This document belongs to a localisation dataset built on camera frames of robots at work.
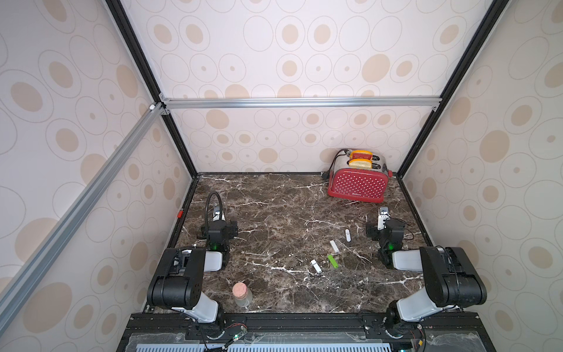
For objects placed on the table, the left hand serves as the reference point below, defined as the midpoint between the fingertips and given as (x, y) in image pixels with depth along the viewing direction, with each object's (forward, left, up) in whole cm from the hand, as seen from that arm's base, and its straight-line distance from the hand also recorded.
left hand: (223, 217), depth 93 cm
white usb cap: (-5, -54, -6) cm, 55 cm away
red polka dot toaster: (+17, -59, +9) cm, 62 cm away
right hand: (0, -68, -1) cm, 68 cm away
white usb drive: (-18, -39, -7) cm, 43 cm away
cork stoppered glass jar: (-32, -13, +2) cm, 34 cm away
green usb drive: (-16, -46, -8) cm, 49 cm away
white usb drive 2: (-10, -47, -7) cm, 49 cm away
